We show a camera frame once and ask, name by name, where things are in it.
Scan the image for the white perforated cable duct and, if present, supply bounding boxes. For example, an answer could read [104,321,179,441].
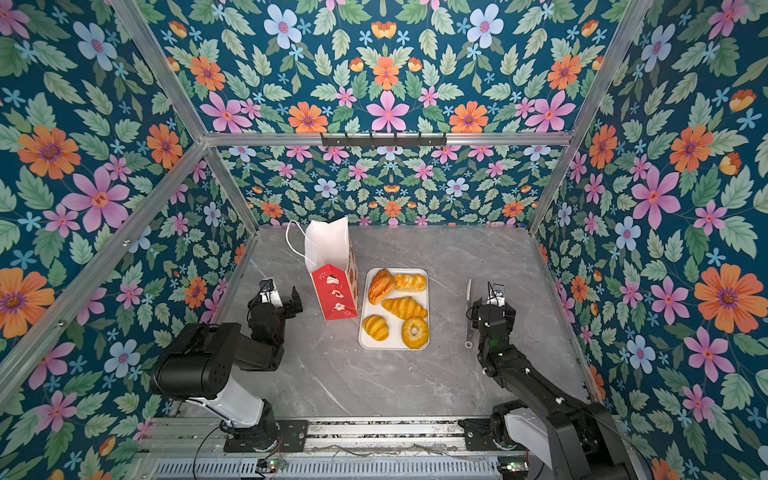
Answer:
[149,457,502,479]

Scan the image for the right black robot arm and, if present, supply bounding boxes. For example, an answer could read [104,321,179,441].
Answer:
[466,283,638,479]

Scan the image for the black wall hook rail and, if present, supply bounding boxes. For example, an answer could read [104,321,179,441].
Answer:
[320,133,448,149]

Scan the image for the white rectangular tray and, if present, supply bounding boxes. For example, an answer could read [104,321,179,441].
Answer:
[358,267,431,351]

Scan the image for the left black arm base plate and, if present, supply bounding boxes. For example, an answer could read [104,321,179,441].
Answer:
[220,420,309,453]

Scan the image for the metal silicone-tipped tongs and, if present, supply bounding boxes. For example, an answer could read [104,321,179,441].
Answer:
[464,279,476,349]

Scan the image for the round striped fake bun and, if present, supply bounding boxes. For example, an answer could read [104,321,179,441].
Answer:
[362,315,390,342]

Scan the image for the yellow fake bread loaf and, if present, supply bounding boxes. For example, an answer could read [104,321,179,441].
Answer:
[395,274,427,293]

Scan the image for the orange fake bread roll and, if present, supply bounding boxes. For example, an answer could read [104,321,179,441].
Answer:
[381,296,428,320]

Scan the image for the fake croissant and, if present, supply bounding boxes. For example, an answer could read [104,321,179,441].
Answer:
[368,268,396,305]

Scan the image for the aluminium front mounting rail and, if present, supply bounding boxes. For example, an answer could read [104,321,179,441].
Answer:
[140,416,631,457]

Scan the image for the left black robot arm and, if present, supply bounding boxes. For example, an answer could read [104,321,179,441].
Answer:
[151,279,303,451]

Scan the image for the red white paper bag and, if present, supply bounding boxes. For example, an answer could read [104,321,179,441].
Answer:
[285,217,360,321]

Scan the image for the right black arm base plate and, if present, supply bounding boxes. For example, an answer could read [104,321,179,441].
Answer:
[457,418,508,452]

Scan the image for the fake bagel ring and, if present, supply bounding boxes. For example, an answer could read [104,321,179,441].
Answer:
[401,317,430,350]

